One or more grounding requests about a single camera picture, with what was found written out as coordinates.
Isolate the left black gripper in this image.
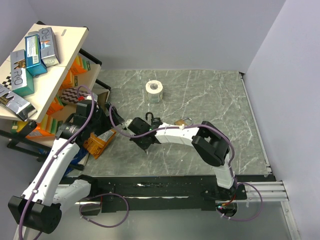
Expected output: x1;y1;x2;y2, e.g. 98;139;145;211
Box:
88;101;124;137

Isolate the blue snack bag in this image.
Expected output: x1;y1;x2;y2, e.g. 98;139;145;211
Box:
65;147;89;175

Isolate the orange snack bag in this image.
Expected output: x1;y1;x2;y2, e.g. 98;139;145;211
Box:
83;129;117;160

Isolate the brown snack bag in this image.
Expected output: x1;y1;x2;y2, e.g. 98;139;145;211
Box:
92;88;110;107

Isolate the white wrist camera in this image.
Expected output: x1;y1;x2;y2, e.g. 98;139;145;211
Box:
124;119;133;130
84;91;98;105

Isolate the brass padlock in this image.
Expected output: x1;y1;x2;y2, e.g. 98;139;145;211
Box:
174;117;194;126

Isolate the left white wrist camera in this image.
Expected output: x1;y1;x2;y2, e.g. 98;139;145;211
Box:
84;91;98;105

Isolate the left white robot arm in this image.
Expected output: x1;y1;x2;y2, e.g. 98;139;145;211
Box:
8;100;124;234

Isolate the silver RIO box upright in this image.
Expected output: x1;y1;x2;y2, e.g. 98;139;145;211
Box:
38;27;60;68

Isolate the orange sponge pack stack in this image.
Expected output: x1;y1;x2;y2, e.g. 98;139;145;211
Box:
26;55;91;139

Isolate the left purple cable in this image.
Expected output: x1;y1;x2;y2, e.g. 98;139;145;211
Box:
17;84;96;240

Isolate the blue teal carton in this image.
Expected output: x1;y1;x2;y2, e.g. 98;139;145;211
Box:
24;34;48;77

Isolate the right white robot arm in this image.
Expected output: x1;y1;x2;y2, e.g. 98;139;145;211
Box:
125;117;237;199

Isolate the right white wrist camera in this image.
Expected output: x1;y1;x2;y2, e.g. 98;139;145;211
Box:
124;119;133;130

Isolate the silver crumpled box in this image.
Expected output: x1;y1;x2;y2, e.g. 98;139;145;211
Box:
0;84;37;122

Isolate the white tape roll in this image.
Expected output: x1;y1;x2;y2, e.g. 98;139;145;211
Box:
145;80;164;104

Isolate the purple cable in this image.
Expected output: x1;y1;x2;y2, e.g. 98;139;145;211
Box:
17;84;96;240
109;106;238;186

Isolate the silver teal RIO box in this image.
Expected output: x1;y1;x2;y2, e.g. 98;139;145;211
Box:
10;49;35;97

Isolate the beige black shelf rack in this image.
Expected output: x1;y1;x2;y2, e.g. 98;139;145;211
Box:
0;25;111;162

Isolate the black padlock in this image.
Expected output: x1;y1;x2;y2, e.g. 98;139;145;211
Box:
145;112;163;126

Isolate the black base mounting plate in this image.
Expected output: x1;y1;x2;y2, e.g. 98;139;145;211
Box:
78;175;247;213

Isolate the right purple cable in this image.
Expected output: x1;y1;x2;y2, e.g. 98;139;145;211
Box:
109;106;238;186

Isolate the aluminium rail frame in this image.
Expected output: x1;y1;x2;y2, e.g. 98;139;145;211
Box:
13;181;300;240

